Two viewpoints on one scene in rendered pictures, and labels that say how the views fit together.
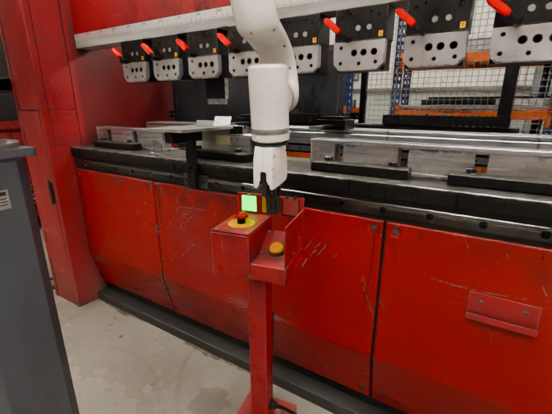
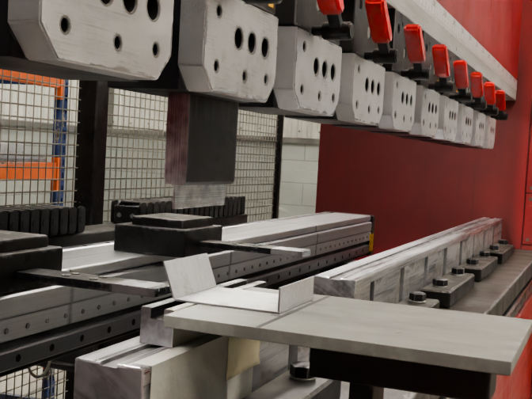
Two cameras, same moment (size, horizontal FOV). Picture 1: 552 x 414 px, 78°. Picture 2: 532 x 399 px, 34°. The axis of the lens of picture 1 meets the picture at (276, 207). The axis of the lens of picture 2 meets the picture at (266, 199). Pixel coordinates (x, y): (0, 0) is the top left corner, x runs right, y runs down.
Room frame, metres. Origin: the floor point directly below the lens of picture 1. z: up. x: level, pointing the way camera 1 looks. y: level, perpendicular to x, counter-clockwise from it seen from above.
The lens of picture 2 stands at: (1.47, 0.99, 1.13)
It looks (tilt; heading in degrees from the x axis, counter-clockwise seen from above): 3 degrees down; 260
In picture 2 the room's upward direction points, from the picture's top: 3 degrees clockwise
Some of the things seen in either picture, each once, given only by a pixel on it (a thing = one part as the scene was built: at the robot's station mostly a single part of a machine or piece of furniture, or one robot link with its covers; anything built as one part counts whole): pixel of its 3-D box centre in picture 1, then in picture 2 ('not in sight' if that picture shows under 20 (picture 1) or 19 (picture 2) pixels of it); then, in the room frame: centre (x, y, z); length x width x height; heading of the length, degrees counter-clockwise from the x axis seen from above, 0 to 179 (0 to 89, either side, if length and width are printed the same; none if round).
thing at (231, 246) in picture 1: (259, 234); not in sight; (0.83, 0.04, 0.75); 0.20 x 0.16 x 0.18; 70
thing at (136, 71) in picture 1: (141, 62); not in sight; (1.62, 0.59, 1.26); 0.15 x 0.09 x 0.17; 58
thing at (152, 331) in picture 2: (224, 129); (209, 309); (1.38, 0.20, 0.98); 0.20 x 0.03 x 0.03; 58
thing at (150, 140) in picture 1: (133, 137); not in sight; (1.68, 0.70, 0.92); 0.50 x 0.06 x 0.10; 58
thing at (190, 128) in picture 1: (191, 128); (357, 323); (1.27, 0.31, 1.00); 0.26 x 0.18 x 0.01; 148
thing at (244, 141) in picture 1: (229, 144); (216, 370); (1.37, 0.18, 0.92); 0.39 x 0.06 x 0.10; 58
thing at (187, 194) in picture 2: (216, 91); (202, 153); (1.40, 0.23, 1.13); 0.10 x 0.02 x 0.10; 58
